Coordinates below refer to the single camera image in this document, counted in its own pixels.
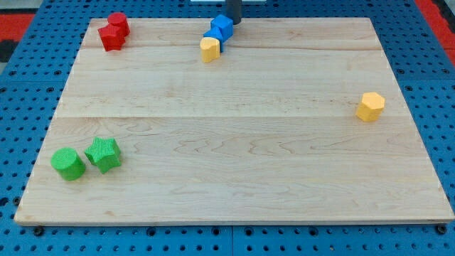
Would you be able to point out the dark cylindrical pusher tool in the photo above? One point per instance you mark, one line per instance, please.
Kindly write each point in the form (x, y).
(234, 10)

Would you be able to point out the yellow hexagon block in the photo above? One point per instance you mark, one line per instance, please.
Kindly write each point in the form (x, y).
(370, 107)

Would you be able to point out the wooden board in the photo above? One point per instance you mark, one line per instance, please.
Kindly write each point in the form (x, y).
(264, 135)

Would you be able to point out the blue cube block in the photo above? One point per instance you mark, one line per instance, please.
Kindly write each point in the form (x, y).
(225, 25)

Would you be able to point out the blue triangle block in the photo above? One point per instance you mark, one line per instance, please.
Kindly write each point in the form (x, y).
(215, 32)

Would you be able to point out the yellow heart block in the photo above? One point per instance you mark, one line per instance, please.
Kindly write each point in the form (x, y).
(209, 49)

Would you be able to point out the red cylinder block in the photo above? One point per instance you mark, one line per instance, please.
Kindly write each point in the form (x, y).
(119, 20)

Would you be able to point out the red star block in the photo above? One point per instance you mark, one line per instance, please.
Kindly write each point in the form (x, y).
(112, 37)

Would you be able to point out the green star block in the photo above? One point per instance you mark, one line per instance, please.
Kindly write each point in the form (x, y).
(104, 154)

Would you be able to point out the green cylinder block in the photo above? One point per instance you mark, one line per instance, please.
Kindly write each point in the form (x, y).
(68, 164)

